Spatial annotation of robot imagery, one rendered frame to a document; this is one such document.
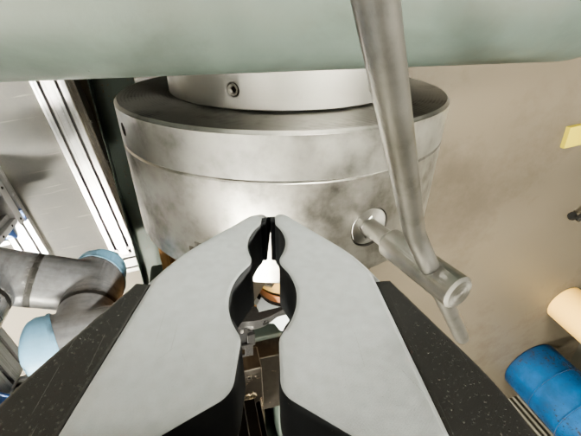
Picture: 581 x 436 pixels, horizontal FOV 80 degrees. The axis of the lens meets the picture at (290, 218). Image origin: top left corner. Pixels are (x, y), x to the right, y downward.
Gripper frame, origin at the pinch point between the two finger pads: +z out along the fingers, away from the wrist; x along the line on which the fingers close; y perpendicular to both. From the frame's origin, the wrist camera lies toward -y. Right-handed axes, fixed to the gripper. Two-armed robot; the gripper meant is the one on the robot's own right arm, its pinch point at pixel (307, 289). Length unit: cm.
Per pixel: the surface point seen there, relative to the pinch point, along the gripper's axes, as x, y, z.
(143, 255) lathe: -54, 28, -31
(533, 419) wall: -83, 292, 265
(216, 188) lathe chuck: 13.1, -23.3, -12.0
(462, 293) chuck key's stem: 23.5, -20.0, 1.1
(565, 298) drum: -102, 152, 251
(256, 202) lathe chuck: 14.4, -22.5, -9.4
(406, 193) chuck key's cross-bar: 24.0, -27.4, -4.5
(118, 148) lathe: -54, -4, -31
